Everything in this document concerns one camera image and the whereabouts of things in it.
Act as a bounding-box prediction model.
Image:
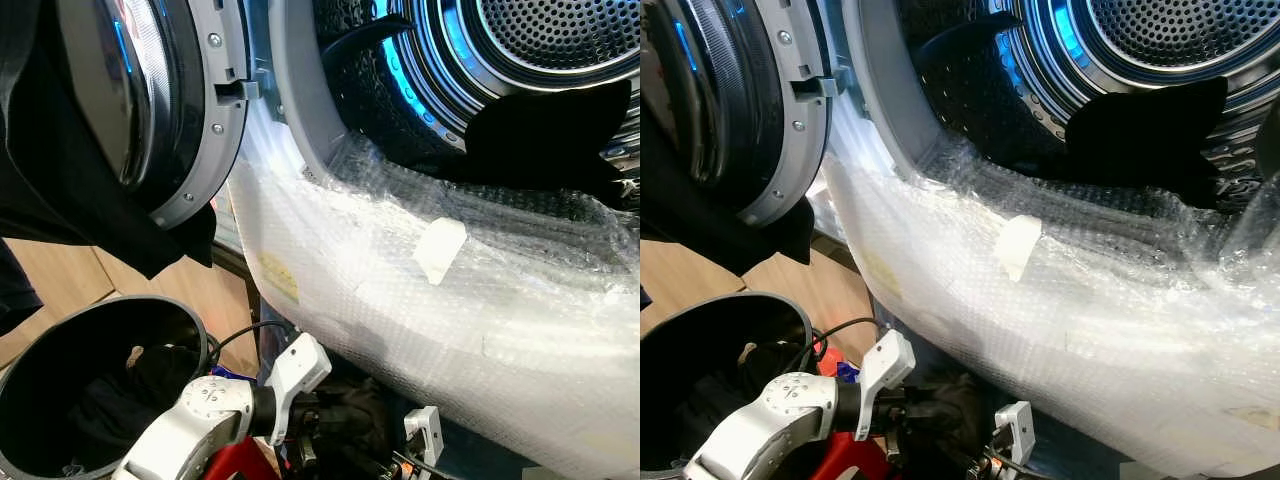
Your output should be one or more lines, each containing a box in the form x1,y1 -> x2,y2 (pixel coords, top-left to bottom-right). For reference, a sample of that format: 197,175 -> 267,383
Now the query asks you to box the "white washing machine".
222,0 -> 641,480
812,0 -> 1280,480

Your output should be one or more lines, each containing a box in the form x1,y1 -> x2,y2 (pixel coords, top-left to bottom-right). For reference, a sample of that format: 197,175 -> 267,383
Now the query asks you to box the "black clothes pile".
690,340 -> 811,461
65,343 -> 201,471

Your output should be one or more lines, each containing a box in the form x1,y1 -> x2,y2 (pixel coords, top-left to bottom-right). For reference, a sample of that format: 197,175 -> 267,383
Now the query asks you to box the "red robot body part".
205,437 -> 281,480
805,432 -> 879,480

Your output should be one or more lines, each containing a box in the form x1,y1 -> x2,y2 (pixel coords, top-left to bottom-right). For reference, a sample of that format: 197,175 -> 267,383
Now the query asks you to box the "yellow label sticker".
865,250 -> 906,301

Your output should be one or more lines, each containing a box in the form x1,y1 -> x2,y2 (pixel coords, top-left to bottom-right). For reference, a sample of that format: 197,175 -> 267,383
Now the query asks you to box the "clear bubble wrap sheet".
225,100 -> 641,480
815,100 -> 1280,479

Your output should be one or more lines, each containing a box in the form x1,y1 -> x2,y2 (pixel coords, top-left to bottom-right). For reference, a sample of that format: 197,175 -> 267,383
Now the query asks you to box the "white tape piece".
412,217 -> 469,286
993,213 -> 1043,283

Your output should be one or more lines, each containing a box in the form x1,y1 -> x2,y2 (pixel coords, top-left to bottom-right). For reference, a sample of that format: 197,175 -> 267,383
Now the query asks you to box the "black round laundry basket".
640,291 -> 816,476
0,295 -> 211,479

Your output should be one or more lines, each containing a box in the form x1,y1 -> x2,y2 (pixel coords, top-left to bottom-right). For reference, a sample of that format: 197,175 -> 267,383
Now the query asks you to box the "grey round washer door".
655,0 -> 849,229
55,0 -> 251,231

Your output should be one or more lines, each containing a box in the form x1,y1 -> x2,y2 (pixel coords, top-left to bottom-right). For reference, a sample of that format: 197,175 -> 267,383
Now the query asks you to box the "large black draped garment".
640,0 -> 813,278
0,0 -> 216,281

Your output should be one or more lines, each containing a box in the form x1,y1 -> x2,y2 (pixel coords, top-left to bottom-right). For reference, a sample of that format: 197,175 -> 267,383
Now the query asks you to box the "grey rubber door gasket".
843,0 -> 936,171
268,0 -> 353,186

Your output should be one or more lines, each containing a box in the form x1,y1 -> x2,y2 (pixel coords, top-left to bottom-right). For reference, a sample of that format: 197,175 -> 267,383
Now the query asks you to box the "perforated steel washer drum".
315,0 -> 641,201
895,0 -> 1280,211

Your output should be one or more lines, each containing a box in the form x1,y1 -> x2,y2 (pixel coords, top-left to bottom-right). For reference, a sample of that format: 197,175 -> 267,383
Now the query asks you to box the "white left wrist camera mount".
268,332 -> 333,446
855,330 -> 916,441

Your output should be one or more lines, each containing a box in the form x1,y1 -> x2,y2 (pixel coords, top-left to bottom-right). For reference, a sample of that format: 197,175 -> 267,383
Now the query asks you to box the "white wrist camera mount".
403,405 -> 444,471
268,332 -> 333,446
855,330 -> 916,441
993,400 -> 1036,471

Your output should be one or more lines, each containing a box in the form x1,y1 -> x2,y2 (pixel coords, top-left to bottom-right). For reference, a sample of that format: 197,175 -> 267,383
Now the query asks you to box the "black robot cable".
205,320 -> 291,366
800,317 -> 886,376

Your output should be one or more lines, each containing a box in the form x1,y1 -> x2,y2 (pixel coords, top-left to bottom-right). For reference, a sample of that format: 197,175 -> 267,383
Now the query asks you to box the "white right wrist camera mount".
993,400 -> 1036,471
403,405 -> 444,471

